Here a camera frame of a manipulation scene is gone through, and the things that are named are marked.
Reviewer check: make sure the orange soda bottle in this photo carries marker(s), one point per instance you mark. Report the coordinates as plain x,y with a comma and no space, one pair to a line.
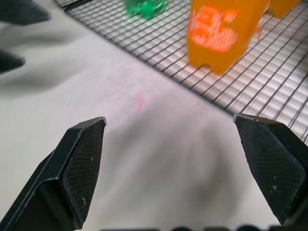
214,36
284,7

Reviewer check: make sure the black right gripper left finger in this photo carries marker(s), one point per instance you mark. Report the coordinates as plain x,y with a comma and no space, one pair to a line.
72,173

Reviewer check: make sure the green plastic bottle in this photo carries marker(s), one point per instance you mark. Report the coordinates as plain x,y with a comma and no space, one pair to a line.
146,8

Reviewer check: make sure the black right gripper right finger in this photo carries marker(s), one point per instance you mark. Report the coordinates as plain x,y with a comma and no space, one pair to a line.
276,163

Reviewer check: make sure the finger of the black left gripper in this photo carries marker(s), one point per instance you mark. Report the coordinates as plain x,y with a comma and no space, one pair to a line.
21,12
9,63

